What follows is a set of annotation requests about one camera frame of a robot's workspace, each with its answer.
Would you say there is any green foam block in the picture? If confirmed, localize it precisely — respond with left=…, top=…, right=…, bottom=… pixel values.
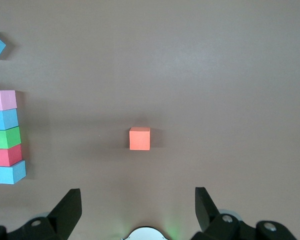
left=0, top=126, right=22, bottom=150

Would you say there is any red foam block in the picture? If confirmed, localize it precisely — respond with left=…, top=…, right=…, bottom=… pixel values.
left=0, top=143, right=23, bottom=168

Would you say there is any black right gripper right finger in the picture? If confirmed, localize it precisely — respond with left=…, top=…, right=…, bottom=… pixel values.
left=191, top=186, right=298, bottom=240

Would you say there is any pink foam block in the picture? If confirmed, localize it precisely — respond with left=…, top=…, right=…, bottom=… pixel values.
left=0, top=89, right=18, bottom=112

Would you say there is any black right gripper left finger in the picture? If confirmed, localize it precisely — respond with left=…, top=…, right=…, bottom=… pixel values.
left=0, top=188, right=83, bottom=240

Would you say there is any brown table cover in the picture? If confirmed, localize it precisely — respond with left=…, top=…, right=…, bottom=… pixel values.
left=0, top=0, right=300, bottom=240

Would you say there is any orange foam block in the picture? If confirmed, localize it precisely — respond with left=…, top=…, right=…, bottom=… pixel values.
left=128, top=126, right=151, bottom=151

